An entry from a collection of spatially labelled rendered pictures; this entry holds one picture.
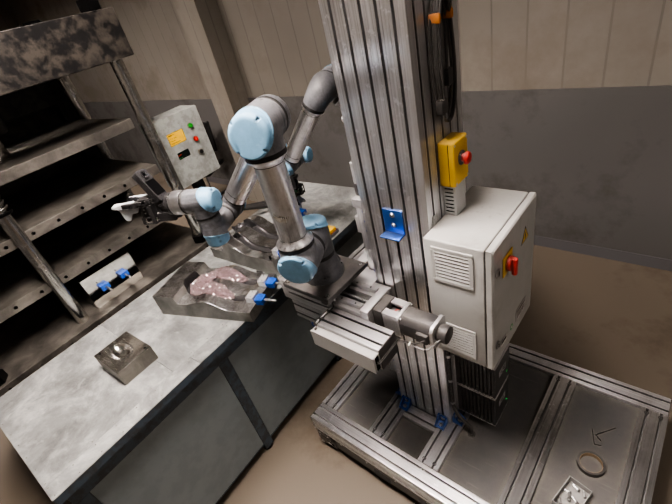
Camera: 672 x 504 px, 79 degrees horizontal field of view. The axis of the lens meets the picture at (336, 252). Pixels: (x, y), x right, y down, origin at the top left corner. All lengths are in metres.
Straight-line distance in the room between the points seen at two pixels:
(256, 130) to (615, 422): 1.76
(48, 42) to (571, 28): 2.47
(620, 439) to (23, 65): 2.75
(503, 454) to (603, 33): 2.09
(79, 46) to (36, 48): 0.16
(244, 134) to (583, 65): 2.09
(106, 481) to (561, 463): 1.66
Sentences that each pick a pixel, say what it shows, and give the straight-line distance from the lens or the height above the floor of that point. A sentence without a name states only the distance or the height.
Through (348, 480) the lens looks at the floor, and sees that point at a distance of 2.16.
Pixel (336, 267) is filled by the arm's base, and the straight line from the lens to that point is 1.41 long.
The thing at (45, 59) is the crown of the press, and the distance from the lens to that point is 2.17.
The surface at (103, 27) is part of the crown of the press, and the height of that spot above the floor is 1.94.
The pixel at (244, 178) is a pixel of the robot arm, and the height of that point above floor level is 1.45.
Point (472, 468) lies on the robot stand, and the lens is 1.90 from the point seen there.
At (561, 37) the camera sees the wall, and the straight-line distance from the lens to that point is 2.75.
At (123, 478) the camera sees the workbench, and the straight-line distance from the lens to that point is 1.84.
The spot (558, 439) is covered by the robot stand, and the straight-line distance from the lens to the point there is 2.00.
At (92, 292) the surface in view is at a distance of 2.40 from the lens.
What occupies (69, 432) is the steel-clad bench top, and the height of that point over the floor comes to 0.80.
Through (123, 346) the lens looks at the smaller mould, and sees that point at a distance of 1.93.
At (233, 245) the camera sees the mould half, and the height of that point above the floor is 0.92.
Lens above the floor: 1.90
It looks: 33 degrees down
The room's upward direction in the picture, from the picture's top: 15 degrees counter-clockwise
